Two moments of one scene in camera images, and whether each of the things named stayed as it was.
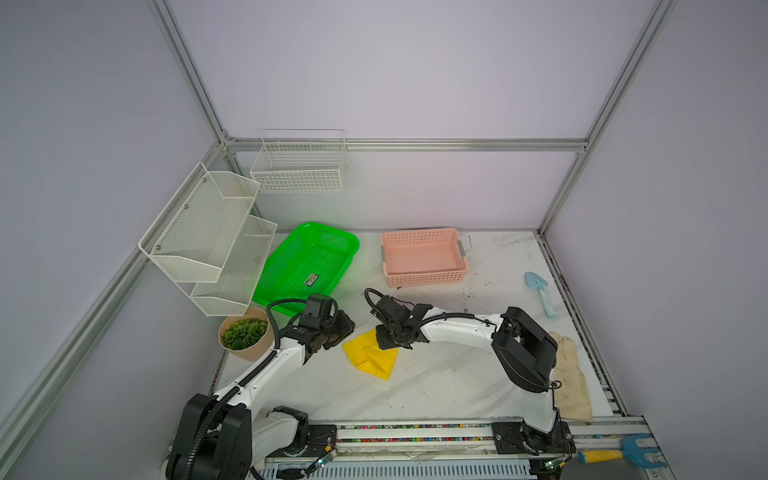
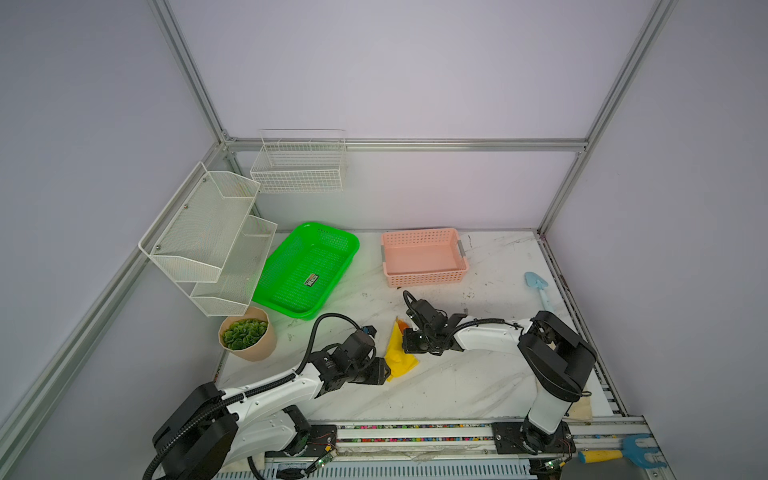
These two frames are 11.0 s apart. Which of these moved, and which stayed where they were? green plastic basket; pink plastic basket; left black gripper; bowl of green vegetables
Moved: left black gripper
Stayed: pink plastic basket; green plastic basket; bowl of green vegetables
